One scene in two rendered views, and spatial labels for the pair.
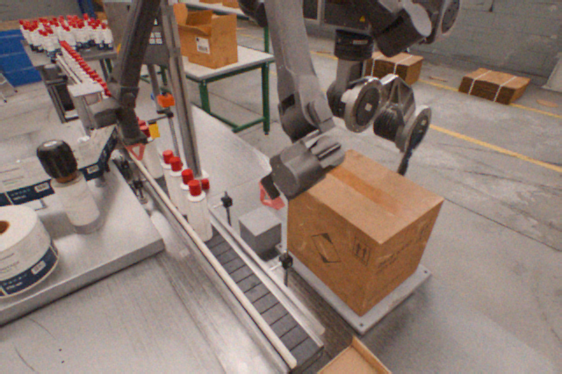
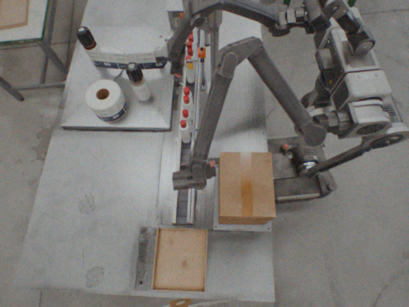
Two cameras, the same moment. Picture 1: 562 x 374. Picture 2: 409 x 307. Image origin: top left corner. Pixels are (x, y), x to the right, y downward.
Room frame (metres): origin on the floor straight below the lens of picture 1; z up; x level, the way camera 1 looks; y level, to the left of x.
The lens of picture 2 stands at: (0.30, -0.30, 2.29)
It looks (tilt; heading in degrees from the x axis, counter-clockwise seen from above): 69 degrees down; 44
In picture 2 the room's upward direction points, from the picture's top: 5 degrees counter-clockwise
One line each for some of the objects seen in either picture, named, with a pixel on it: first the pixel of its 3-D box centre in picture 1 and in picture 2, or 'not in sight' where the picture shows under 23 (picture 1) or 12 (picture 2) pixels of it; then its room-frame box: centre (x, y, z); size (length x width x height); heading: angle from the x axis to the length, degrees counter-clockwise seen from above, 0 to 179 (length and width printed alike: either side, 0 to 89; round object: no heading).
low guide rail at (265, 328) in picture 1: (184, 224); (181, 127); (0.75, 0.29, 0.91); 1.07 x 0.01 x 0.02; 37
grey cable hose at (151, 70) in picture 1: (154, 86); (206, 30); (1.19, 0.46, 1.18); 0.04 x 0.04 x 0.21
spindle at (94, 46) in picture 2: not in sight; (92, 48); (0.78, 1.02, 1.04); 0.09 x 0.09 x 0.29
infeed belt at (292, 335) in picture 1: (164, 187); (191, 90); (1.00, 0.44, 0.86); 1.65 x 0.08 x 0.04; 37
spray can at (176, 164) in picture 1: (181, 186); (187, 108); (0.84, 0.31, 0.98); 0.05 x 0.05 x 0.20
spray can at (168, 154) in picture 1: (173, 179); (188, 100); (0.88, 0.35, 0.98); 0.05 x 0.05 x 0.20
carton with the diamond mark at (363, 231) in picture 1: (356, 226); (243, 190); (0.65, -0.21, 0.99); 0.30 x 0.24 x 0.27; 38
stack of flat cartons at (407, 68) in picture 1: (392, 68); not in sight; (4.74, -1.58, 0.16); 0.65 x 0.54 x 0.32; 49
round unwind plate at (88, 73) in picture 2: not in sight; (101, 64); (0.78, 1.02, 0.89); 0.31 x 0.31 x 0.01
